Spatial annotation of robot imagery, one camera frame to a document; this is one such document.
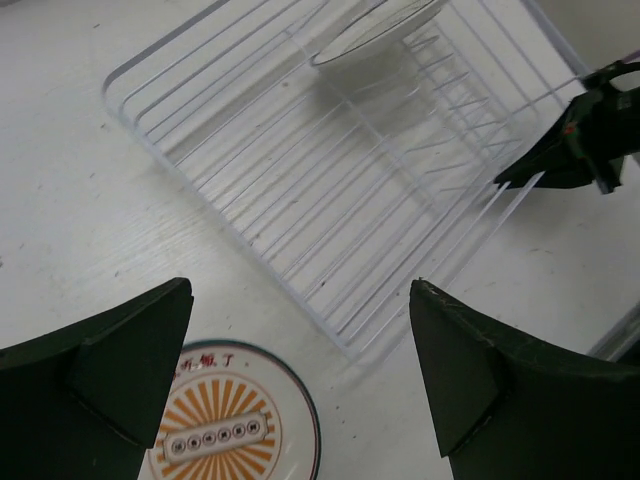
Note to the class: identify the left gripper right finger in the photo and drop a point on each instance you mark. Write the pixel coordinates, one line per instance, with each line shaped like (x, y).
(507, 405)

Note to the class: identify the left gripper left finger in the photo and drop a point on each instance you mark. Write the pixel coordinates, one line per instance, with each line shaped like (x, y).
(86, 401)

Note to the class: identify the white plate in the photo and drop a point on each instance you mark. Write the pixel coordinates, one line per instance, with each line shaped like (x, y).
(374, 31)

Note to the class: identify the orange patterned glass plate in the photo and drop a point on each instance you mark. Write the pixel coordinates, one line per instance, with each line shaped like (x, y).
(235, 411)

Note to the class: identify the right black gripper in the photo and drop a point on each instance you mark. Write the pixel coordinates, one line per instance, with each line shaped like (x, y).
(603, 130)

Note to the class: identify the white wire dish rack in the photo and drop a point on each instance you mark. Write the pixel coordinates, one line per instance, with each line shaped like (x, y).
(346, 184)

